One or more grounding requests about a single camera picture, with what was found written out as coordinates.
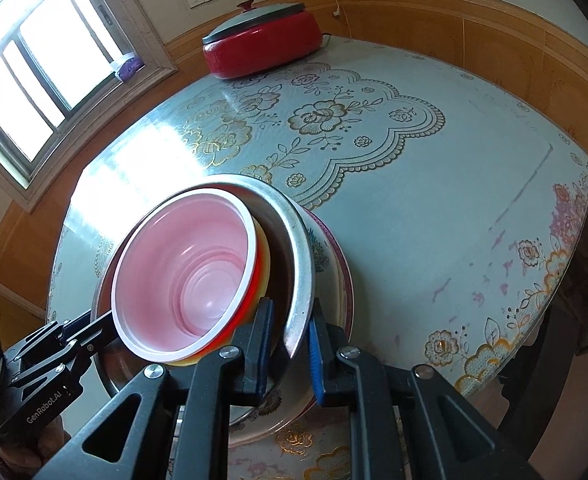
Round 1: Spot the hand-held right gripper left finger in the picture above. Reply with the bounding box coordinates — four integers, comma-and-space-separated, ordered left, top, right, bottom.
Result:
34, 297, 277, 480

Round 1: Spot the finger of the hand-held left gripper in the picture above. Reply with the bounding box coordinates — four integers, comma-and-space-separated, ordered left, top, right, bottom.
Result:
11, 327, 119, 388
4, 310, 113, 363

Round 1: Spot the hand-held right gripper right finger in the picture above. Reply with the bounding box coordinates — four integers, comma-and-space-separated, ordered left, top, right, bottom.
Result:
308, 299, 545, 480

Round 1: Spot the yellow plastic bowl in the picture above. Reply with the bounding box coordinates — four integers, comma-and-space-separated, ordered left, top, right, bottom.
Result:
166, 220, 275, 367

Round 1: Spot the stainless steel bowl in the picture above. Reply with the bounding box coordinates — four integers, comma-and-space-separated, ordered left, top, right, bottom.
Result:
91, 174, 315, 413

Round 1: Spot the white deep plate red print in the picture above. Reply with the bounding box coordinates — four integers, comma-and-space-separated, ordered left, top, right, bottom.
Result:
229, 205, 347, 426

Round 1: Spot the red plastic bowl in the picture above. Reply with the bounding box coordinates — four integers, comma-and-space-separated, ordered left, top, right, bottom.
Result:
111, 187, 261, 363

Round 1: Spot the person's left hand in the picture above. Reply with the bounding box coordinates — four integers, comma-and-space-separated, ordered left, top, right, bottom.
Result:
0, 407, 69, 480

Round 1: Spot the dark wooden stool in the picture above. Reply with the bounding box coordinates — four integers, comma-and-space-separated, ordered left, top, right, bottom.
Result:
494, 160, 588, 461

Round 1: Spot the purple cloth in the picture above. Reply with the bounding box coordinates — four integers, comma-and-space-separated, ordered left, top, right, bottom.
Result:
115, 55, 144, 81

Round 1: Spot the red electric pot grey lid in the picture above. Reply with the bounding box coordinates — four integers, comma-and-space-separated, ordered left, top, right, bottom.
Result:
202, 1, 325, 80

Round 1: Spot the window with stone frame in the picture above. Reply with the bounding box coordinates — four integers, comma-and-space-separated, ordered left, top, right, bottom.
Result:
0, 0, 177, 211

